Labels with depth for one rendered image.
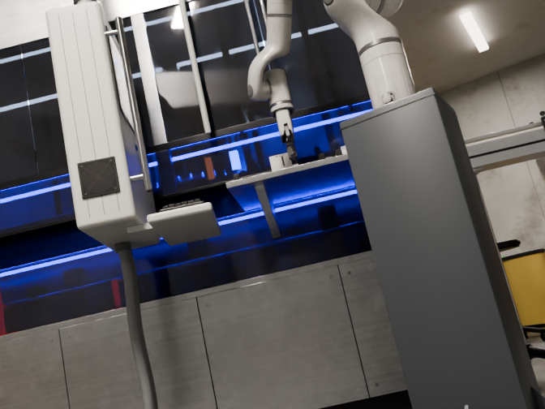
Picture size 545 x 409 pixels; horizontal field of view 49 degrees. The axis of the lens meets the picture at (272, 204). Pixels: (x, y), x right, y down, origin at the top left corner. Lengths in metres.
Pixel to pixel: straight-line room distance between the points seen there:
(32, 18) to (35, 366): 1.46
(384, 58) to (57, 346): 1.62
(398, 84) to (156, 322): 1.30
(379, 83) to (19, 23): 1.78
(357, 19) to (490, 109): 8.02
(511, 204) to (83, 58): 7.93
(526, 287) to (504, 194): 4.64
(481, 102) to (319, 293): 7.65
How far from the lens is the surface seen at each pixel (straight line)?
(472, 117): 9.66
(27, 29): 2.88
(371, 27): 1.67
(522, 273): 4.85
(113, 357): 2.41
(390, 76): 1.62
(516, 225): 9.34
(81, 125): 1.97
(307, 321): 2.26
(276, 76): 2.22
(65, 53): 2.08
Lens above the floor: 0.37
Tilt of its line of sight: 12 degrees up
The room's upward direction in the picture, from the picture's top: 13 degrees counter-clockwise
